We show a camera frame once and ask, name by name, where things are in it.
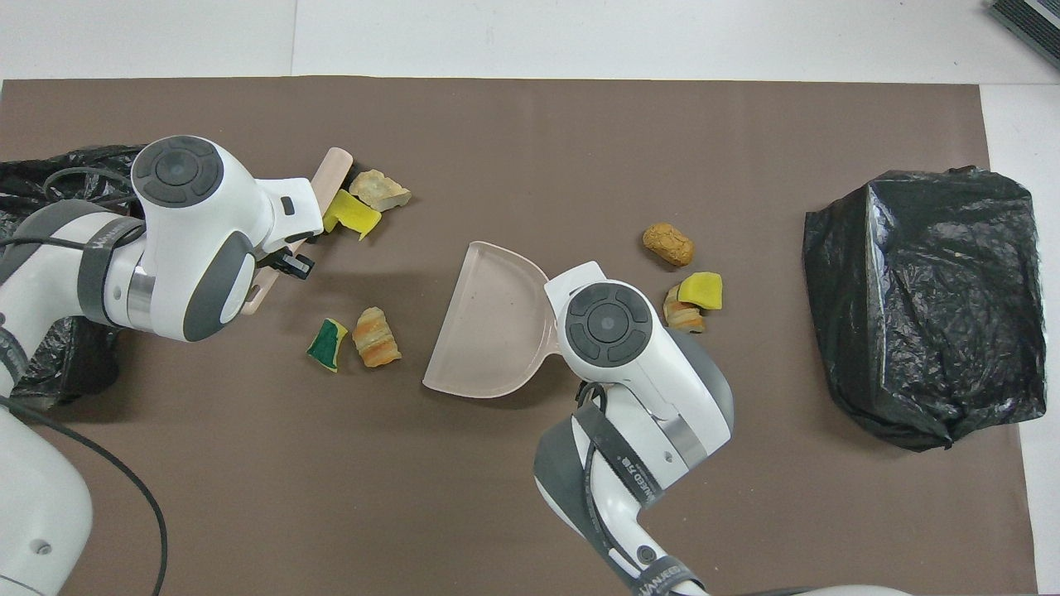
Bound L-shaped yellow sponge piece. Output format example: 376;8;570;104
321;189;383;242

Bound green and yellow sponge piece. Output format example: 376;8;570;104
306;318;350;373

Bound orange striped croissant piece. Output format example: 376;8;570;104
351;306;402;368

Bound pale flaky bread piece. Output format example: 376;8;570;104
348;169;412;213

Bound beige plastic dustpan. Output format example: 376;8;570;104
422;241;564;399

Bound brown fried nugget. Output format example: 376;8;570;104
643;222;696;267

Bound small striped bread piece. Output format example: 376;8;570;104
662;286;707;335

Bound yellow sponge wedge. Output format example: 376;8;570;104
677;272;724;311

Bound left black trash bag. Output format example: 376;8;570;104
0;144;150;412

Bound black trash bag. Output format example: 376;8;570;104
0;144;150;412
802;166;1048;453

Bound right black trash bag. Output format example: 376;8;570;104
802;166;1048;453

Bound brown table mat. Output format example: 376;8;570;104
0;76;1036;596

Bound grey ribbed device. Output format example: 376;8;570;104
990;0;1060;46

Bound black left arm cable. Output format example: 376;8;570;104
0;166;169;596

